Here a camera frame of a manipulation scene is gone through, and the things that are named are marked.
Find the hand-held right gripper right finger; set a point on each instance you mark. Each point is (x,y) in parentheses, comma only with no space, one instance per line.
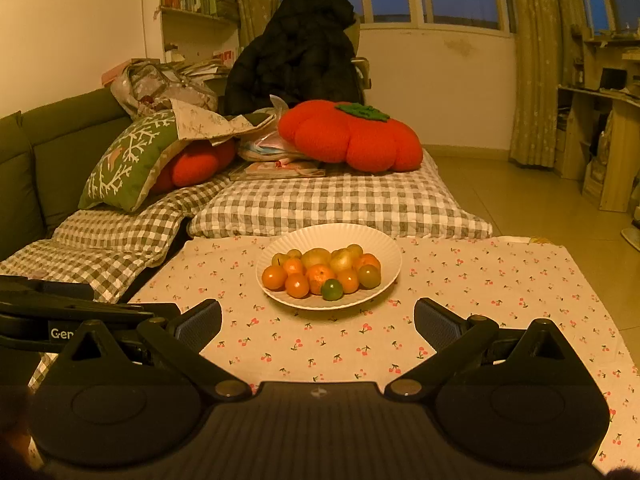
(435,325)

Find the small red plush cushion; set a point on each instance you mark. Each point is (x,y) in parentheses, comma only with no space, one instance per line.
(195,165)

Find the grey floral bag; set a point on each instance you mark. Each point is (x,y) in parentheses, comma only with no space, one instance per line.
(150,85)

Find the white wall bookshelf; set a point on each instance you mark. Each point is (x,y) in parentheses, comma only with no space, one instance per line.
(200,30)

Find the wooden shelf unit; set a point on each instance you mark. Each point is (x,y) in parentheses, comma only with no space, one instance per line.
(610,135)

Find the orange tangerine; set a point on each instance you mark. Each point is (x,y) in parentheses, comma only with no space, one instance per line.
(348,281)
(320,278)
(274,277)
(297,286)

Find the crumpled plastic bag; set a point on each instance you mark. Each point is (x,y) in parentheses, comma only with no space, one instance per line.
(260,147)

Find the green tangerine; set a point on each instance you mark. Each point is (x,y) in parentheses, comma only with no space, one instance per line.
(331,290)

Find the stack of papers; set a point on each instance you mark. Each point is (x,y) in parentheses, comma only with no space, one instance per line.
(210,67)

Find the checked quilted cushion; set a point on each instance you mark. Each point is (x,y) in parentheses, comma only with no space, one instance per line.
(325,200)

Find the white round stand base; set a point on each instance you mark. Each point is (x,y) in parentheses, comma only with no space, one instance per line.
(632,237)

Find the large yellow apple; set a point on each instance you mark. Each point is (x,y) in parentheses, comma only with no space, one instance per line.
(315,257)
(342,261)

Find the yellow-green jujube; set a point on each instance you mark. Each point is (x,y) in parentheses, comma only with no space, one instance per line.
(370,276)

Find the green sofa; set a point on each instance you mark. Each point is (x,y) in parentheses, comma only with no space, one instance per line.
(55,160)

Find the cherry print tablecloth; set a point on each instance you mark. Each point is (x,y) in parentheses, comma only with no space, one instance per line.
(500,285)

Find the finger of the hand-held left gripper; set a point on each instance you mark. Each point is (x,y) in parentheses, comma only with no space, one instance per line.
(75,311)
(40,287)

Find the large red persimmon cushion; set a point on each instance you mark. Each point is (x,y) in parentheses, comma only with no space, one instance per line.
(350,140)

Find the checked quilted sofa cover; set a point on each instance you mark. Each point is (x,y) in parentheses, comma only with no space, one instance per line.
(100,240)

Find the beige chair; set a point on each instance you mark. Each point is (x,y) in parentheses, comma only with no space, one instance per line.
(362,72)

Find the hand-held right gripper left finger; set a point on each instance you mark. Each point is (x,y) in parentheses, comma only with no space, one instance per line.
(197,325)

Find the smooth orange persimmon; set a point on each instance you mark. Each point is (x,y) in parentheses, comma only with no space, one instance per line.
(369,260)

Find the green snowflake pillow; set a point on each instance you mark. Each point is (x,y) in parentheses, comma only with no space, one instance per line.
(125,160)

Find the beige printed cloth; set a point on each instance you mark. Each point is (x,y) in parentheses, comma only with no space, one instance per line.
(200,120)

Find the black puffer jacket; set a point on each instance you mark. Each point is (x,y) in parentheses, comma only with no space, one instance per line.
(295,50)

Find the stack of magazines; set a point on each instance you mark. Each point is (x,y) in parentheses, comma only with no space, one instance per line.
(270,172)

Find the white paper plate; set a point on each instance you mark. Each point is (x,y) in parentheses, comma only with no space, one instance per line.
(325,232)

